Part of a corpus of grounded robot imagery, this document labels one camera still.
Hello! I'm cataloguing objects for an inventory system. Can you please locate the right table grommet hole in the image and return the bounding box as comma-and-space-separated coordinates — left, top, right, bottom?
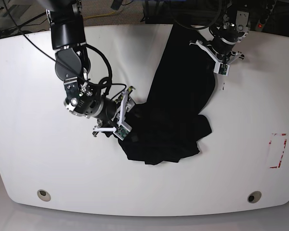
247, 191, 262, 204

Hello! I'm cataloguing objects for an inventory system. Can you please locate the yellow cable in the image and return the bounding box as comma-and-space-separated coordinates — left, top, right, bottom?
83, 9, 118, 21

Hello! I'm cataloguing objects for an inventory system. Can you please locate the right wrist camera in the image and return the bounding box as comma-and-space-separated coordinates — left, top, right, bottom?
114, 125, 132, 141

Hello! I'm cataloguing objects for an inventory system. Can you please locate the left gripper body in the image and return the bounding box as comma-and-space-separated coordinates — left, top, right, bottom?
209, 25, 246, 58

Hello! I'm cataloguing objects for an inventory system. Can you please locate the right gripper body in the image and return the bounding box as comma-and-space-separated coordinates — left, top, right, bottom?
64, 78, 118, 123

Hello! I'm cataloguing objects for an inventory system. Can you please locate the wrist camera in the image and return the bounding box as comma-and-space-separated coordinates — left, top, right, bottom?
213, 62, 230, 76
114, 125, 132, 141

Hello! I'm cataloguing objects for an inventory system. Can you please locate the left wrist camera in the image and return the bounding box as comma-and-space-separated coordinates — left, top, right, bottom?
213, 62, 230, 76

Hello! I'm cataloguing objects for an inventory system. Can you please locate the black T-shirt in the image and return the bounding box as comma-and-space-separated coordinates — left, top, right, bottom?
119, 25, 215, 165

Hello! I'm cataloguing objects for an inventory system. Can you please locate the table grommet hole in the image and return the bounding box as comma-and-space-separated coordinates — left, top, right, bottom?
247, 191, 262, 204
37, 190, 51, 202

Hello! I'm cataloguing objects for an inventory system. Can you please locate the left table grommet hole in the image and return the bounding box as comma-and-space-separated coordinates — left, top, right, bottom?
37, 190, 51, 202

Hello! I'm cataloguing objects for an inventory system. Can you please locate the red tape rectangle marking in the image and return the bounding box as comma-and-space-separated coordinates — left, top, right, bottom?
267, 133, 287, 169

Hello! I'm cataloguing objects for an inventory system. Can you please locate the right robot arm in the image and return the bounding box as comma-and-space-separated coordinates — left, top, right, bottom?
39, 0, 117, 125

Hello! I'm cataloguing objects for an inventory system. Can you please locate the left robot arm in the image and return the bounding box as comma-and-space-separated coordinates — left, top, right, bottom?
208, 0, 276, 60

